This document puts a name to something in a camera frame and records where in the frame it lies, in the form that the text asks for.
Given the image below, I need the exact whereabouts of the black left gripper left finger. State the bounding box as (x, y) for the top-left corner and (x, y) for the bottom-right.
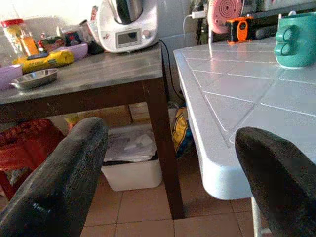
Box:
(0, 117), (109, 237)

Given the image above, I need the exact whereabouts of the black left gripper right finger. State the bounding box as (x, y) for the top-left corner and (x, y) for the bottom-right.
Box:
(235, 126), (316, 237)

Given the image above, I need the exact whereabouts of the red plastic stool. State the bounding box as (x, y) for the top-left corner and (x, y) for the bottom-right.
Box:
(0, 118), (65, 202)

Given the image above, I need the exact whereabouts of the white plastic storage bin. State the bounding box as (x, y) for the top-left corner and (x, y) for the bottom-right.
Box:
(101, 124), (163, 192)

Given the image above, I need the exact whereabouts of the cardboard box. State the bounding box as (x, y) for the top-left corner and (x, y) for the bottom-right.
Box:
(64, 104), (134, 129)

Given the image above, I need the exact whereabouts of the white plastic garden table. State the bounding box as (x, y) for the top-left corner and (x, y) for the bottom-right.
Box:
(172, 37), (316, 237)

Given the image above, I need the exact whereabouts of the small steel dish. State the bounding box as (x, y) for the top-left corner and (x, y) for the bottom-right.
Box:
(9, 68), (59, 90)

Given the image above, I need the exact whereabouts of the yellow and blue bag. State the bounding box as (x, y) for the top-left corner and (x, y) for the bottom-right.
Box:
(172, 106), (195, 158)

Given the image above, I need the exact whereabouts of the dark wooden side table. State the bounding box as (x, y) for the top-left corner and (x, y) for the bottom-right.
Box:
(0, 42), (186, 220)

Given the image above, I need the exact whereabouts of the yellow food package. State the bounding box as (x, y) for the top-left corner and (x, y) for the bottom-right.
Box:
(12, 50), (75, 74)

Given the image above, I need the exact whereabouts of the purple plastic tray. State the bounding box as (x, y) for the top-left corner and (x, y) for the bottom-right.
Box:
(50, 42), (89, 61)

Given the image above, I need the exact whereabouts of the orange liquid bottle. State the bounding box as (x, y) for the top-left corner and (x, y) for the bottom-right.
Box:
(19, 31), (40, 57)

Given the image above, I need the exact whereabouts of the green ceramic mug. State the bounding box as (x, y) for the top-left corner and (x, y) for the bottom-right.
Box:
(274, 12), (316, 69)

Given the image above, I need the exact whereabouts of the red-lidded clear jar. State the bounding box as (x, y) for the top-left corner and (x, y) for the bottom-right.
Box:
(1, 18), (27, 59)

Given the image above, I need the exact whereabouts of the orange and black device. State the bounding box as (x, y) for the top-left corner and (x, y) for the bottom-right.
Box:
(226, 15), (255, 45)

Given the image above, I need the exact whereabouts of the white kitchen food processor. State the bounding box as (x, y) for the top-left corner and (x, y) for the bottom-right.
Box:
(96, 0), (160, 54)

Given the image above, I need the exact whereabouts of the pink round fan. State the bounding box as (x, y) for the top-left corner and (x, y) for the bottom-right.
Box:
(206, 0), (245, 35)

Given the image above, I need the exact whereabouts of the white charger plug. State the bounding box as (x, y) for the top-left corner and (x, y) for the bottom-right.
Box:
(183, 11), (207, 30)

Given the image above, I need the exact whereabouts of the black power cable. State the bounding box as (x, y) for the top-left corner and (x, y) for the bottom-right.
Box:
(159, 39), (185, 102)

